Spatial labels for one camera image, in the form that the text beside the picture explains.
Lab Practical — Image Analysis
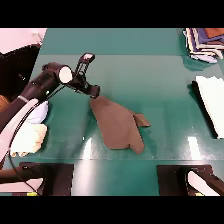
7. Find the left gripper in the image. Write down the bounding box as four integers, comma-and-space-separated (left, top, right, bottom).
69, 77, 101, 99

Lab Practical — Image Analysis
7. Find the brown T-shirt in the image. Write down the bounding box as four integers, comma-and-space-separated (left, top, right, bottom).
89, 95, 152, 155

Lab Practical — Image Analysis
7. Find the light blue garment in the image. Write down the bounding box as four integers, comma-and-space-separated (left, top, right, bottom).
25, 100, 51, 125

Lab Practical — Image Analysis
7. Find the cream garment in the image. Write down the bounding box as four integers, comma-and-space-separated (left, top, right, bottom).
9, 122, 49, 158

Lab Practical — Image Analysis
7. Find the black garment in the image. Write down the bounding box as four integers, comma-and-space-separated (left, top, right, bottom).
191, 80, 218, 139

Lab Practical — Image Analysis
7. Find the heap of clothes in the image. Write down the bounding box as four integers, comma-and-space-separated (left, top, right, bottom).
182, 27, 224, 65

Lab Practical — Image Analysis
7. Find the white garment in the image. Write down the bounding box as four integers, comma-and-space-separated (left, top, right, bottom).
194, 75, 224, 140

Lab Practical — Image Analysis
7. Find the dark blue garment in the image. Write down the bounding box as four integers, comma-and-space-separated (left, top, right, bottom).
194, 27, 224, 47

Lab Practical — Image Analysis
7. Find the orange garment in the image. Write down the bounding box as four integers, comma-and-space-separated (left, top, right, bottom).
203, 27, 224, 39

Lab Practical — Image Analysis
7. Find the black cable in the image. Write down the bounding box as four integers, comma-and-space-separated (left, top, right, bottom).
7, 84, 66, 196

